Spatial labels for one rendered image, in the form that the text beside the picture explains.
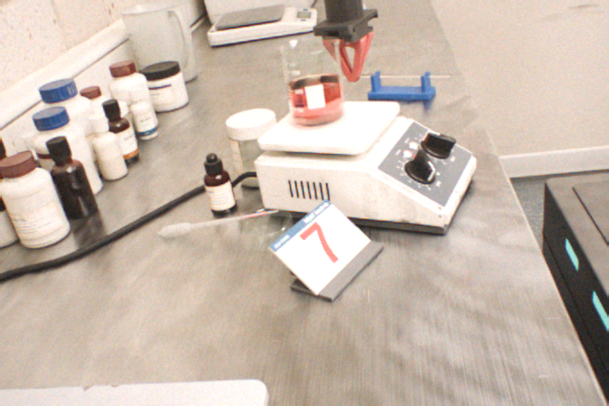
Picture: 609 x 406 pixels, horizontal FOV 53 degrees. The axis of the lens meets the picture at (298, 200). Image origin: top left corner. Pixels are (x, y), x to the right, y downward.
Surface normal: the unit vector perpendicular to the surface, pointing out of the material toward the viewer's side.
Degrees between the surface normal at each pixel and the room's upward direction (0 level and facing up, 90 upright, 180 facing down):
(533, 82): 90
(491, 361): 0
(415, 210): 90
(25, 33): 90
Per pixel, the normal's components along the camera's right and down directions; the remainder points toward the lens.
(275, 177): -0.44, 0.48
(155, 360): -0.16, -0.87
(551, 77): -0.11, 0.48
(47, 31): 0.98, -0.09
